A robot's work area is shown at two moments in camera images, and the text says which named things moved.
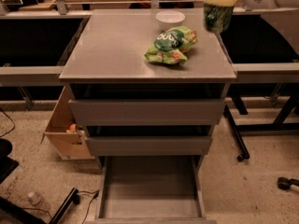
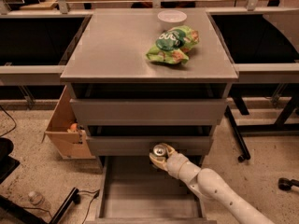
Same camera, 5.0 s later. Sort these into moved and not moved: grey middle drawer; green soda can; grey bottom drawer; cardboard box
Moved: green soda can
Not moved: cardboard box; grey bottom drawer; grey middle drawer
